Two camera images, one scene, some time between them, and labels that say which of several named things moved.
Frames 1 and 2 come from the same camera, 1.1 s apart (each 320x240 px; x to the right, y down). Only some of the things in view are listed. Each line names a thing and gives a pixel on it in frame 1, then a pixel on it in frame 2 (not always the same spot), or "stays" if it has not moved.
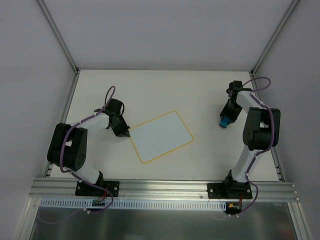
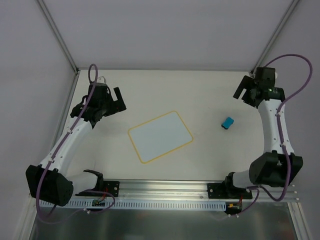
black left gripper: x=120 y=128 -> x=116 y=104
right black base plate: x=229 y=190 stays
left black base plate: x=83 y=189 stays
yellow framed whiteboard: x=158 y=137 stays
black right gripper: x=227 y=117 -> x=246 y=90
